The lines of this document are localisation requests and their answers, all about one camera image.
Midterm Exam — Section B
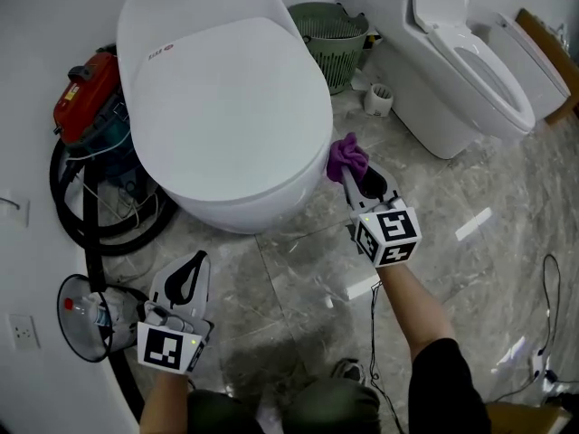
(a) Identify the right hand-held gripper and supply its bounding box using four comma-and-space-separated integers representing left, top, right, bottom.
340, 160, 423, 269

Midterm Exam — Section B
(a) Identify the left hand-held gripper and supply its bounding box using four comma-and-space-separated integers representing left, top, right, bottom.
136, 250, 215, 376

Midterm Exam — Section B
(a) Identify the purple cloth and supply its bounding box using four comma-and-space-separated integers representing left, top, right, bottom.
325, 132, 370, 185

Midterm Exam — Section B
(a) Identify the white oval toilet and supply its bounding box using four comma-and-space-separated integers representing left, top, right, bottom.
115, 0, 335, 236

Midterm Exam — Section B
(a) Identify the person's left forearm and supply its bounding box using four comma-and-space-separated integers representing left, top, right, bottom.
138, 367, 192, 434

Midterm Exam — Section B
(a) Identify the person's right forearm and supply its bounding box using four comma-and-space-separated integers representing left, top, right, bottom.
376, 261, 457, 360

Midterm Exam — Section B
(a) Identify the white toilet brush holder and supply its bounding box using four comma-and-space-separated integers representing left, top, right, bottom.
364, 82, 395, 118

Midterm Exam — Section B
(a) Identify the white toilet with raised lid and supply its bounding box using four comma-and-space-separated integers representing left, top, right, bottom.
367, 0, 537, 161

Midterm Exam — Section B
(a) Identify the white boxy toilet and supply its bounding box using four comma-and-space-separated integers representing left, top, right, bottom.
469, 10, 573, 122

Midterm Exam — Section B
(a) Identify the clear plastic bottle red cap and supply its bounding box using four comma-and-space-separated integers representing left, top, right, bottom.
62, 296, 112, 328

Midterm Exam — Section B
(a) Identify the person's left leg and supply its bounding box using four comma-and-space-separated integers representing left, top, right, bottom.
186, 388, 260, 434

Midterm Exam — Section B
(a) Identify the person's leg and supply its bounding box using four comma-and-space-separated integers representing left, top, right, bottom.
186, 388, 260, 434
288, 376, 382, 434

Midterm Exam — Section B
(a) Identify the green plastic basket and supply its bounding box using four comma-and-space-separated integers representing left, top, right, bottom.
287, 0, 370, 96

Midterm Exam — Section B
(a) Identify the person's grey shoe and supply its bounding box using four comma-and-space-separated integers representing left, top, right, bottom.
331, 357, 367, 387

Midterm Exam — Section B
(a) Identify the person's right leg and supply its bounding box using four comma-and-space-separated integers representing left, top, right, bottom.
288, 376, 382, 434

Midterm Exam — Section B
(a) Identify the red vacuum cleaner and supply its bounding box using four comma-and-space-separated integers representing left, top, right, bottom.
52, 50, 160, 201

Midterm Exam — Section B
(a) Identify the person's black shirt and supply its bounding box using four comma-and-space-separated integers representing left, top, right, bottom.
407, 336, 493, 434

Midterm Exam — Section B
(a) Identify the large brown cardboard box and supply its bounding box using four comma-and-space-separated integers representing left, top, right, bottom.
515, 6, 579, 127

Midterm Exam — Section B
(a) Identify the white power strip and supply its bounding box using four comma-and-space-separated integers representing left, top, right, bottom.
527, 347, 552, 382

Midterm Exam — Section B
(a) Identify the printed brown cardboard box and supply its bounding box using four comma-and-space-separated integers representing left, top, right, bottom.
485, 399, 574, 434

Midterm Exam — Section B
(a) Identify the black wire waste bin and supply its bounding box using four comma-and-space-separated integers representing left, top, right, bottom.
56, 272, 151, 363

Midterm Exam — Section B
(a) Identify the white wall socket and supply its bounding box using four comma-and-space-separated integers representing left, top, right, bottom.
7, 313, 42, 352

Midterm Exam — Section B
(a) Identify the black floor cable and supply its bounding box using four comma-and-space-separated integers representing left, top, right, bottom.
490, 252, 579, 404

